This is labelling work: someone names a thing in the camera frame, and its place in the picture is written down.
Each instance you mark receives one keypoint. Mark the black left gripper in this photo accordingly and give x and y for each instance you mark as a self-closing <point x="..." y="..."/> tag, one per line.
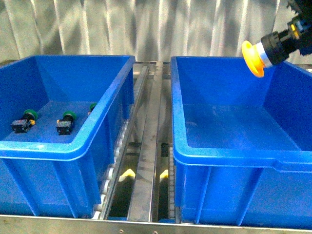
<point x="301" y="25"/>

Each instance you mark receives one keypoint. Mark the metal centre rack rail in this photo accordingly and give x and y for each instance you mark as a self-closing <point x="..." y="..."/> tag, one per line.
<point x="144" y="200"/>

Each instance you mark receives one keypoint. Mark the white roller conveyor strip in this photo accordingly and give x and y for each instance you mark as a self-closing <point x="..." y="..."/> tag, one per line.
<point x="111" y="178"/>

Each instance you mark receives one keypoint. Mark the green push button right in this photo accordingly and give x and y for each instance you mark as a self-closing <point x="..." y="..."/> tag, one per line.
<point x="91" y="108"/>

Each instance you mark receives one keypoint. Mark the yellow mushroom push button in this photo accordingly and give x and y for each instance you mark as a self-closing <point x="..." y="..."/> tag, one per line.
<point x="272" y="50"/>

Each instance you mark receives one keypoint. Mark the green push button middle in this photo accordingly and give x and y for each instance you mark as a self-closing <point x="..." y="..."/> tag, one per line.
<point x="66" y="124"/>

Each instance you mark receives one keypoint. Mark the blue target plastic bin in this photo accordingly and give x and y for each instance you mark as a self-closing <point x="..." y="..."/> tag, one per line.
<point x="242" y="145"/>

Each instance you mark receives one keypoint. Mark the green push button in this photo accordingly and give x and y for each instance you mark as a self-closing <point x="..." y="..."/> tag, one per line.
<point x="66" y="124"/>
<point x="91" y="108"/>
<point x="24" y="124"/>

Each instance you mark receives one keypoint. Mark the green push button left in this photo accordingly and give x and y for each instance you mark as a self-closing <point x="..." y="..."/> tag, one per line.
<point x="24" y="124"/>

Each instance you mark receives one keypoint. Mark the blue source plastic bin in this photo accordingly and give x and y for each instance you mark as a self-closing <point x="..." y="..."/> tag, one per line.
<point x="42" y="173"/>

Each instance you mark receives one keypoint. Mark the metal rack rail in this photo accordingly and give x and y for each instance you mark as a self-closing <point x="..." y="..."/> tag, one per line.
<point x="13" y="224"/>
<point x="144" y="200"/>

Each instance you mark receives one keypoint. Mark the metal front rack rail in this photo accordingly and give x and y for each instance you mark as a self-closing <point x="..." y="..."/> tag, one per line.
<point x="13" y="224"/>

